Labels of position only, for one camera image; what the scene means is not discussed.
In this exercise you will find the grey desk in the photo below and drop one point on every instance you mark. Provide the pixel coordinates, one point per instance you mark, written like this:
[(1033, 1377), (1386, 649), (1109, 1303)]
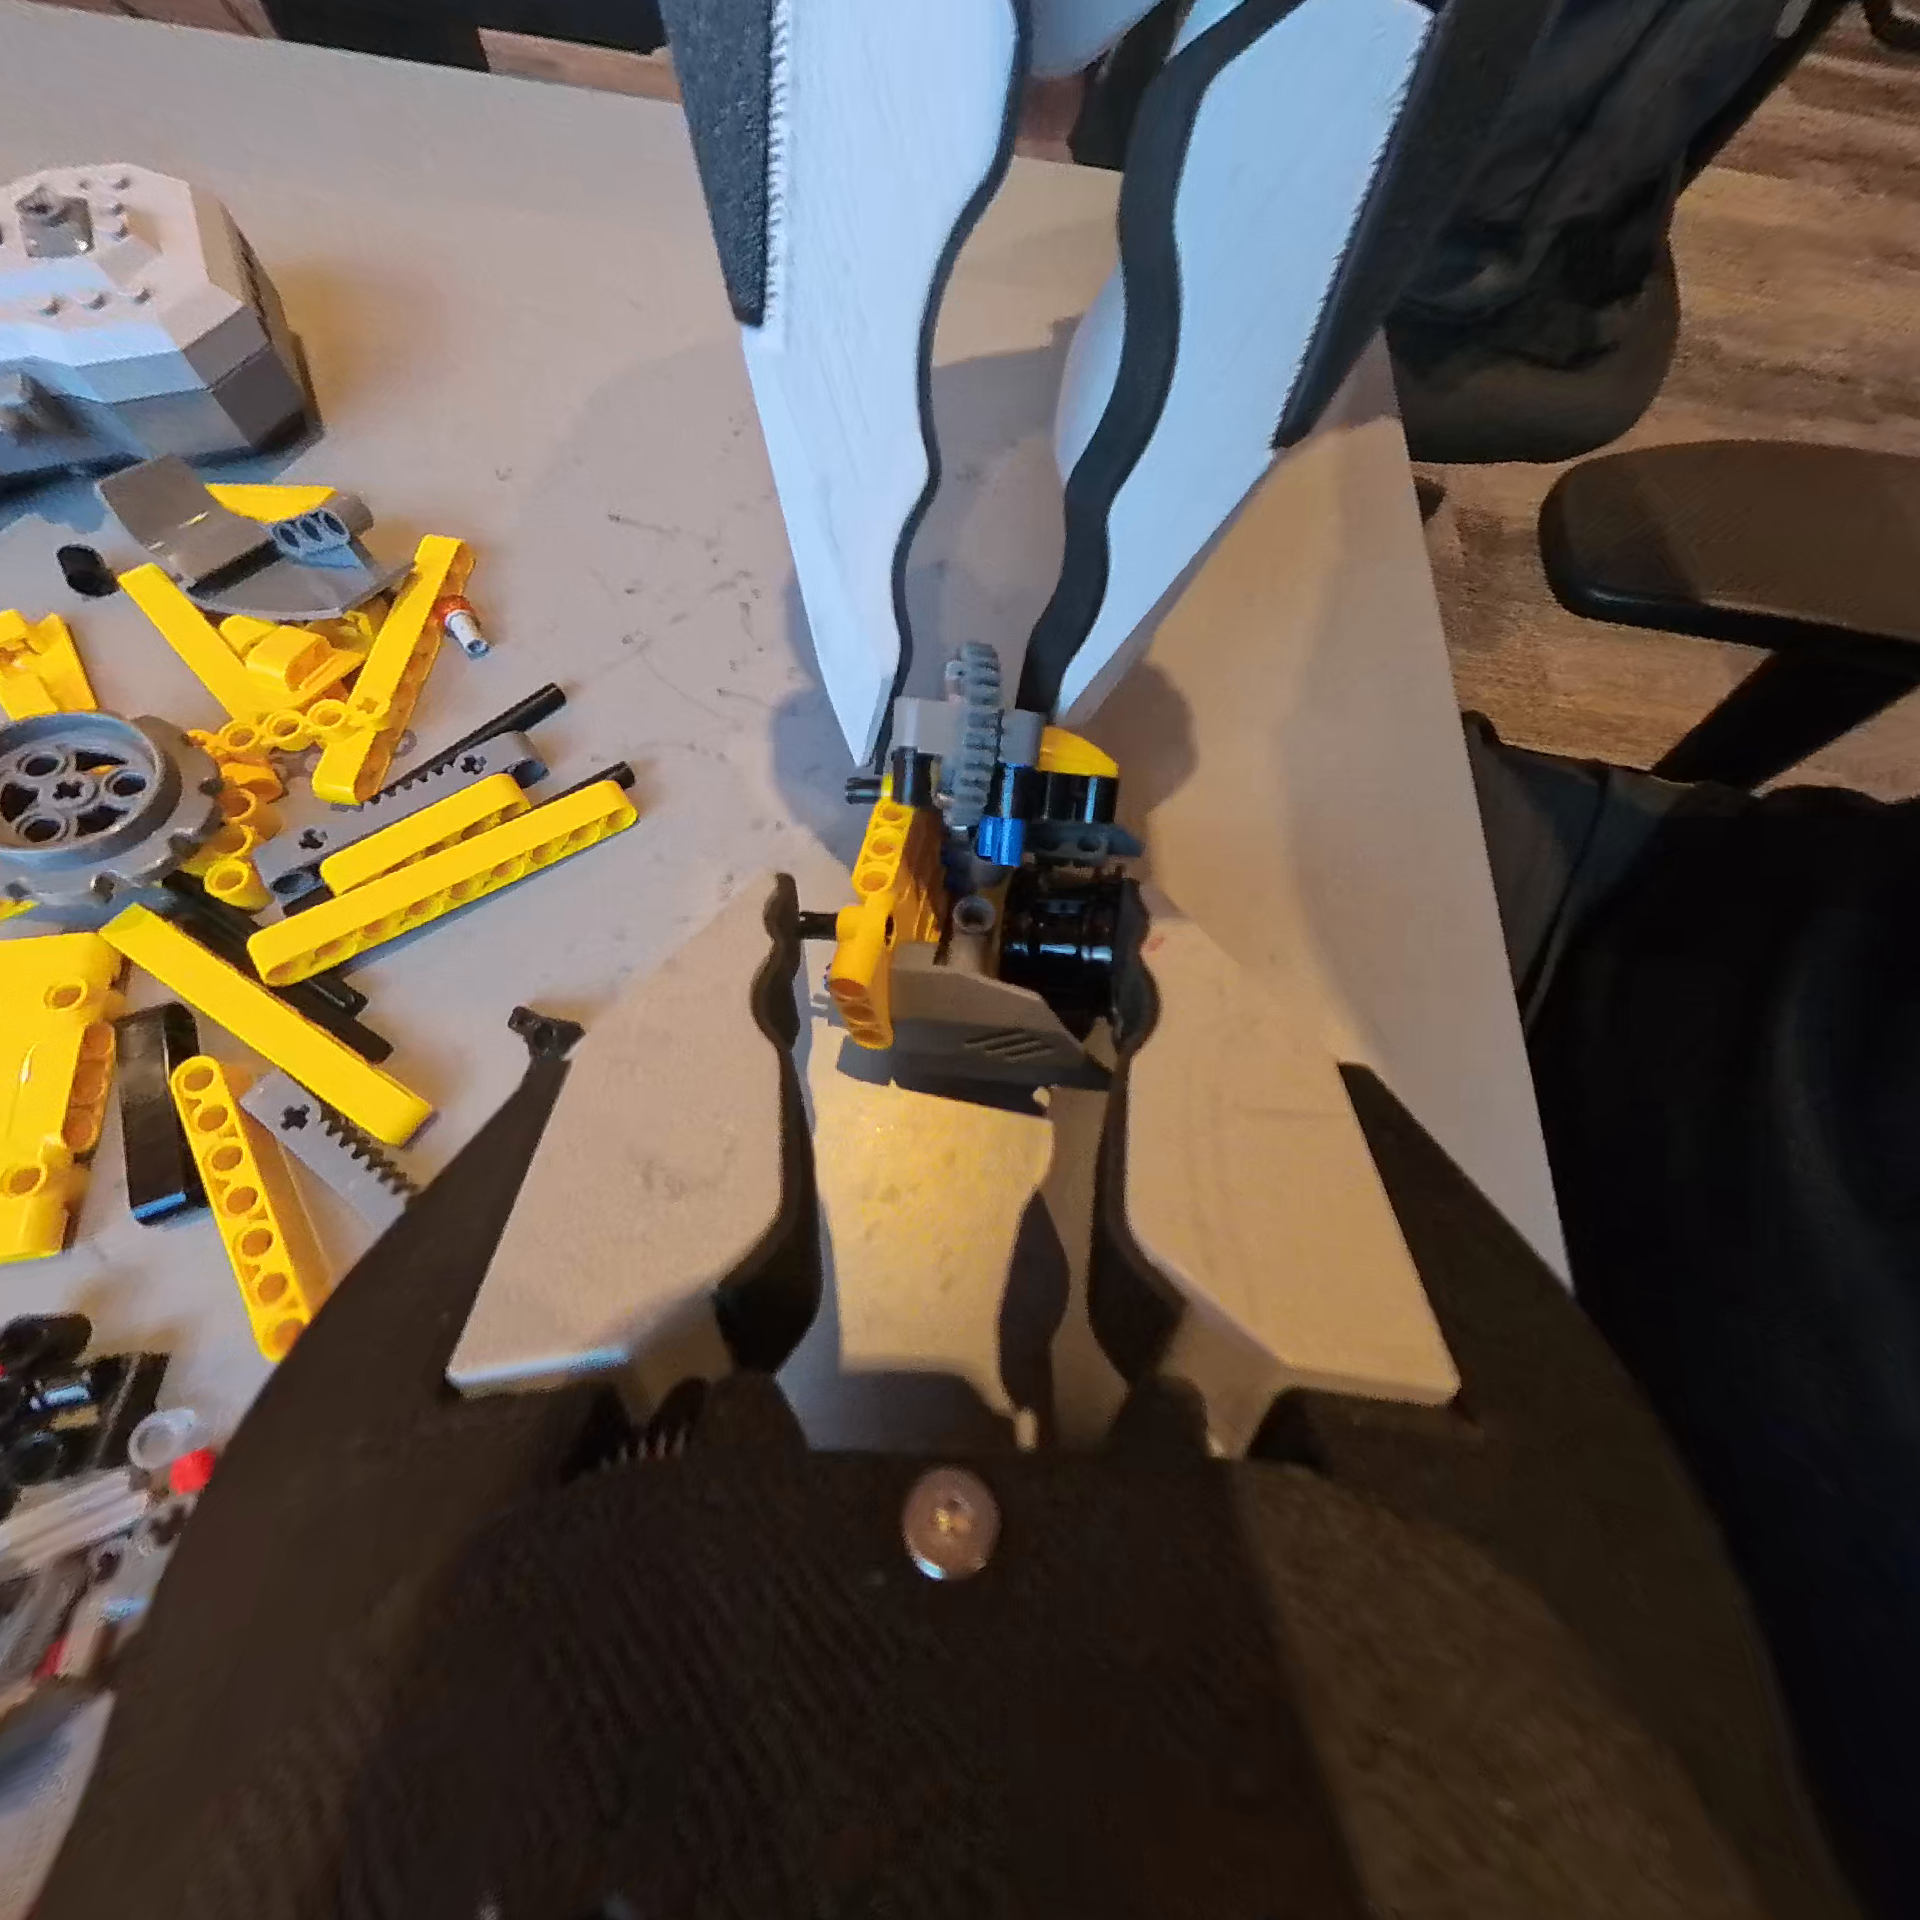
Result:
[(525, 301)]

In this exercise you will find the grey toothed rack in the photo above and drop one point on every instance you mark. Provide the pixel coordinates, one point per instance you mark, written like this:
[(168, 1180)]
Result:
[(451, 764), (339, 1148)]

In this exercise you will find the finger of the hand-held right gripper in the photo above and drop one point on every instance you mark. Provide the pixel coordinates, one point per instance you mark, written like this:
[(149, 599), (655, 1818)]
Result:
[(1274, 301), (855, 374)]

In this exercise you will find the grey gear brick assembly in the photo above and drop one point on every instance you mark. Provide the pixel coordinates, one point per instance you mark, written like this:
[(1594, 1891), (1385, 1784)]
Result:
[(975, 734)]

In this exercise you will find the grey sprocket wheel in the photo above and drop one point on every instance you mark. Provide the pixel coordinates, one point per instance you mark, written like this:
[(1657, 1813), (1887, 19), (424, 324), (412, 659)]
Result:
[(75, 795)]

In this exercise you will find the pile of toy building bricks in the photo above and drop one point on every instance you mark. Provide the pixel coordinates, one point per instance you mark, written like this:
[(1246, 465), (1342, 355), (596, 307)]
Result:
[(61, 1050)]

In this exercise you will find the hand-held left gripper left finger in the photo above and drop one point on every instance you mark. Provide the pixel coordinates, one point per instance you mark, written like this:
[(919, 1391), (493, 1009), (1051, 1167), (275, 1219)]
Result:
[(645, 1185)]

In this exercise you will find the yellow black wheel brick assembly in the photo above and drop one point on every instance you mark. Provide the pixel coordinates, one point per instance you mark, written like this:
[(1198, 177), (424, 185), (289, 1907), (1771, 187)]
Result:
[(1064, 939)]

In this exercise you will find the small grey red axle pin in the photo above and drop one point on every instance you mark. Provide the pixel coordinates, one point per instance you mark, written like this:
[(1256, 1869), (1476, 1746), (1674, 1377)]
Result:
[(464, 623)]

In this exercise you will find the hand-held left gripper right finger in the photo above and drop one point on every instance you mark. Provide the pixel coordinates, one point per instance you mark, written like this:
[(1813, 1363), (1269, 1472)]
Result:
[(1274, 1200)]

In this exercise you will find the small black connector brick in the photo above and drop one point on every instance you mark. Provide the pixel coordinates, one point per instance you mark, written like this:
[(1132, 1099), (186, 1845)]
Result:
[(543, 1033)]

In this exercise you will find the grey battery box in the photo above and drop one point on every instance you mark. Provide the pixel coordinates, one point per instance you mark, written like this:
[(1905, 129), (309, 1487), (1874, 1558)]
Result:
[(134, 345)]

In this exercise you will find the long yellow holed beam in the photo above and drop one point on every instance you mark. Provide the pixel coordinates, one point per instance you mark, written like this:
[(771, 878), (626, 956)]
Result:
[(451, 878)]

